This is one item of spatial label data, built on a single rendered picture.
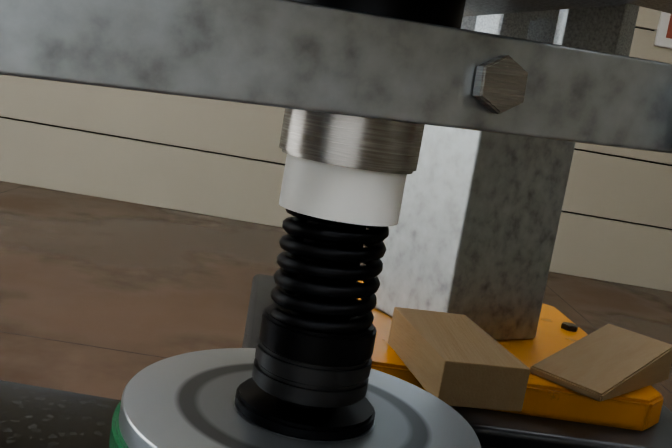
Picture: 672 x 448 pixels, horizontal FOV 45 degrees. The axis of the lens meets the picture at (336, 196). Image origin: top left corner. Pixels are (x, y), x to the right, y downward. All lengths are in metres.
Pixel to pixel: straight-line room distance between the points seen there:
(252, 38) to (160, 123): 6.03
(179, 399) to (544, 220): 0.79
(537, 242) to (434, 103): 0.79
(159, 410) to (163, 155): 5.97
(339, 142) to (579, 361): 0.73
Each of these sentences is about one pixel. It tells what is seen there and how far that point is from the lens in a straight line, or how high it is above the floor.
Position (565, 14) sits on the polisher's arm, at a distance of 0.61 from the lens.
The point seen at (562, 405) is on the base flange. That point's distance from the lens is 1.06.
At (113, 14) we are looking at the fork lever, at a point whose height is 1.10.
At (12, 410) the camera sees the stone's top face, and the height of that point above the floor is 0.85.
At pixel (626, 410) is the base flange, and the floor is 0.76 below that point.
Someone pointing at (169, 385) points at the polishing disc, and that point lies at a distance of 0.50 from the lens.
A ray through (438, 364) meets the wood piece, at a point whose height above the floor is 0.82.
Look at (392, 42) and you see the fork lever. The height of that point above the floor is 1.11.
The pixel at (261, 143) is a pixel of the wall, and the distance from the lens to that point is 6.30.
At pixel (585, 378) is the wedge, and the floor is 0.79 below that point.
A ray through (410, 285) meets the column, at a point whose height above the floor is 0.84.
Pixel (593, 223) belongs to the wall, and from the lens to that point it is 6.70.
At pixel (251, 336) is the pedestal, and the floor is 0.74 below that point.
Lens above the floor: 1.08
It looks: 7 degrees down
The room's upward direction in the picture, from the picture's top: 10 degrees clockwise
